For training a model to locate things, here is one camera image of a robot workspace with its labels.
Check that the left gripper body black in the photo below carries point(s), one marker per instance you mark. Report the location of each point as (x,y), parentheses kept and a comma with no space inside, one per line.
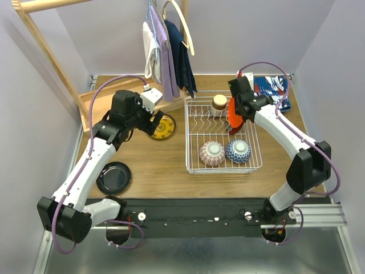
(149,122)

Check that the yellow patterned small plate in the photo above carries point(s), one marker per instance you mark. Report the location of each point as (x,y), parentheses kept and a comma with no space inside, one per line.
(165,129)

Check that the white wire dish rack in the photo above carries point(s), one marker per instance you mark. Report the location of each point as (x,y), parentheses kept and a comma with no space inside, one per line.
(202,126)

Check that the white brown metal cup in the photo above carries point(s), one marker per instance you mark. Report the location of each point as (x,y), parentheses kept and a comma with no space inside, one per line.
(218,105)

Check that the red white patterned bowl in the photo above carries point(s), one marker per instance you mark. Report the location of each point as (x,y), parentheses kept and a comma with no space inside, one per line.
(212,153)

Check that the red floral plate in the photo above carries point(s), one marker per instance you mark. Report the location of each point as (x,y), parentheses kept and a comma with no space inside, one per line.
(233,130)

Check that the orange plate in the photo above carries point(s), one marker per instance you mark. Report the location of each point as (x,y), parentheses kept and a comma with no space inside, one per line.
(234,120)

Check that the blue patterned bowl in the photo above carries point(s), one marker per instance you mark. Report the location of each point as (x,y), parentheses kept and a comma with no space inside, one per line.
(238,151)

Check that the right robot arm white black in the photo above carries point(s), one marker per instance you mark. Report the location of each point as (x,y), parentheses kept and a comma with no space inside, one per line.
(309,159)

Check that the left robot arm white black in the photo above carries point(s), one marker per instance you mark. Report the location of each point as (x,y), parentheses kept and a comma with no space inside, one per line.
(65,213)

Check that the wooden clothes rack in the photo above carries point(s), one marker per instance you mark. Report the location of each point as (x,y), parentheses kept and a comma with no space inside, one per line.
(83,101)

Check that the lilac hanging cloth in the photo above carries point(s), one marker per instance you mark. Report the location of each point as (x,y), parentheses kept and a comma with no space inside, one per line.
(168,79)

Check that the navy hanging cloth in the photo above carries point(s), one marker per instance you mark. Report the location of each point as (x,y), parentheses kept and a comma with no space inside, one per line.
(183,71)

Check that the white hanging cloth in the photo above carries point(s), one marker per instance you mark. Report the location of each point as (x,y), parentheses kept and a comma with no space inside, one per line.
(152,54)

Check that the wooden hanger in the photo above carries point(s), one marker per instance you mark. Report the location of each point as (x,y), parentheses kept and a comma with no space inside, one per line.
(182,11)

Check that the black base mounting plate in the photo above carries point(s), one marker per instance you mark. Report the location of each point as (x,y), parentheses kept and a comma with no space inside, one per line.
(201,217)

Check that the blue red patterned folded cloth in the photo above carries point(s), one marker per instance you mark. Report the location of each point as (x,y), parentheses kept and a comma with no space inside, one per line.
(273,86)

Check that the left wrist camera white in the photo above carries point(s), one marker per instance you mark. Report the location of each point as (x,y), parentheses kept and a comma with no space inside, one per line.
(150,97)

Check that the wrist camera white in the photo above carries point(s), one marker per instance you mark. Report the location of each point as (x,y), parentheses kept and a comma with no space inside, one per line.
(150,97)
(249,76)

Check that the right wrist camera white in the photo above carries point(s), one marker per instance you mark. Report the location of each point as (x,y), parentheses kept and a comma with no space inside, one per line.
(249,76)

